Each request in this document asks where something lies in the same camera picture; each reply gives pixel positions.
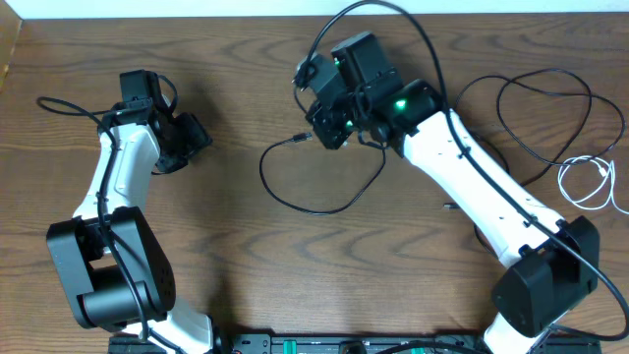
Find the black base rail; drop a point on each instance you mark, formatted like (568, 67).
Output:
(446, 343)

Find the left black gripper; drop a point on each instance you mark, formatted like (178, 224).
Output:
(198, 137)

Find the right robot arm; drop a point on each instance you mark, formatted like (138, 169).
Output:
(551, 264)

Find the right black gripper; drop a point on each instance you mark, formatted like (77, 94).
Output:
(320, 119)

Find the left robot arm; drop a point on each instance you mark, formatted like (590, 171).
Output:
(113, 271)

